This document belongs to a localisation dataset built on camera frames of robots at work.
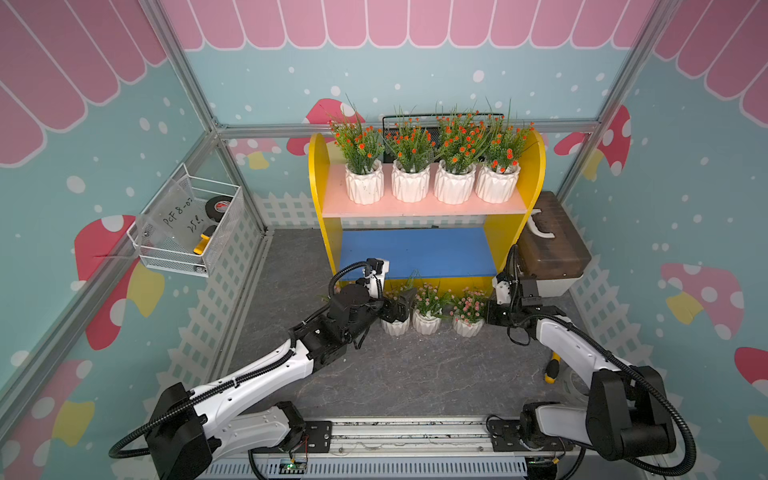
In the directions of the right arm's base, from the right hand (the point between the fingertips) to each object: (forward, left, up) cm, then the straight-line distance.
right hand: (482, 309), depth 90 cm
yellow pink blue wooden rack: (+21, +14, +7) cm, 26 cm away
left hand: (-4, +25, +17) cm, 31 cm away
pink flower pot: (-5, +26, -1) cm, 27 cm away
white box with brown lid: (+15, -23, +9) cm, 29 cm away
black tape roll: (+17, +74, +28) cm, 81 cm away
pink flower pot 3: (-5, +7, +7) cm, 11 cm away
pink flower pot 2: (-2, +17, +8) cm, 19 cm away
